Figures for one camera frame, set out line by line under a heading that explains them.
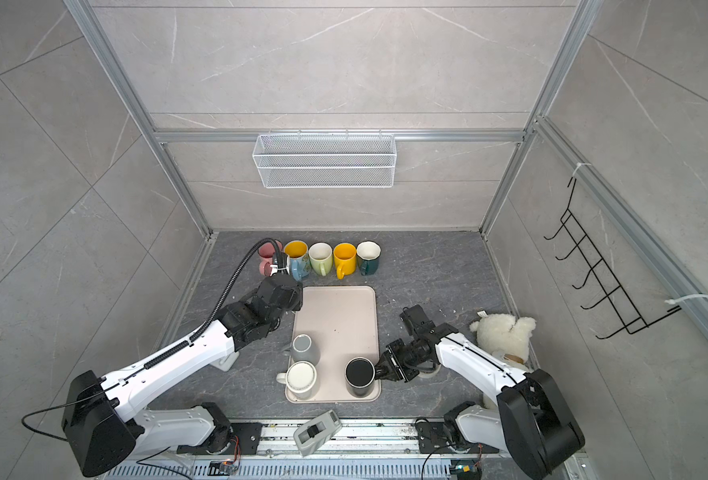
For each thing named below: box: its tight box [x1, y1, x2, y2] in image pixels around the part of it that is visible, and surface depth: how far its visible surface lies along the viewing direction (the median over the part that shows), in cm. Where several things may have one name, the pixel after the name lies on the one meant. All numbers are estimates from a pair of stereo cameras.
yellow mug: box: [333, 242, 357, 280], surface depth 103 cm
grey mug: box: [281, 333, 321, 365], surface depth 81 cm
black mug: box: [344, 356, 376, 397], surface depth 77 cm
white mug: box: [276, 360, 317, 400], surface depth 78 cm
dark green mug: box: [356, 240, 382, 276], surface depth 103 cm
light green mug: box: [308, 242, 333, 277], surface depth 103 cm
